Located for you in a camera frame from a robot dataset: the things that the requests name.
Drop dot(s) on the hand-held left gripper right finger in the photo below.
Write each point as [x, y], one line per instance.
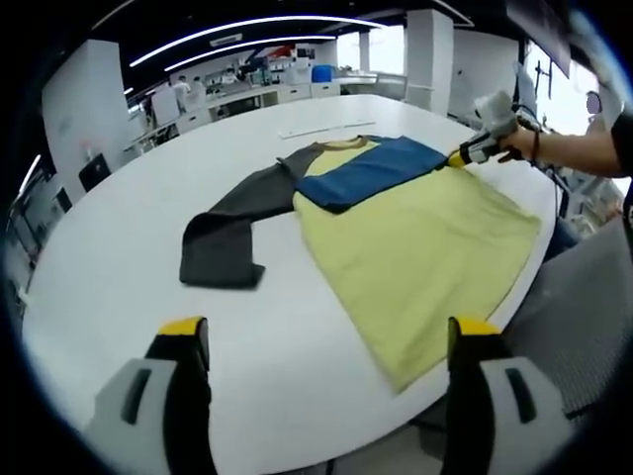
[475, 396]

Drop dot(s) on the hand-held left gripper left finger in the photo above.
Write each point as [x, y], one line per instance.
[163, 396]

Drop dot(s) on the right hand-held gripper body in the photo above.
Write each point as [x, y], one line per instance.
[499, 116]

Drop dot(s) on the yellow grey blue garment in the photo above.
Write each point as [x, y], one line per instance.
[420, 247]

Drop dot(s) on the person's right hand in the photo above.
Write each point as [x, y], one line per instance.
[519, 146]

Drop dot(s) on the white square pillar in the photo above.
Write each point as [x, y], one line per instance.
[84, 99]
[427, 59]

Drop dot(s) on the grey chair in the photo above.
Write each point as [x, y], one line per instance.
[569, 321]

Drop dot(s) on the blue bin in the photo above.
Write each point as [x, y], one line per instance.
[321, 73]

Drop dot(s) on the black square object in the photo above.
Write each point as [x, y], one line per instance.
[95, 172]

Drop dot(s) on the white cabinet row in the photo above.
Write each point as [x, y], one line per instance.
[232, 106]

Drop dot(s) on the long ceiling light strip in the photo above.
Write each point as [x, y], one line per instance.
[247, 43]
[247, 25]

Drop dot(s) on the ceiling vent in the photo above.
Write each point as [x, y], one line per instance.
[226, 39]

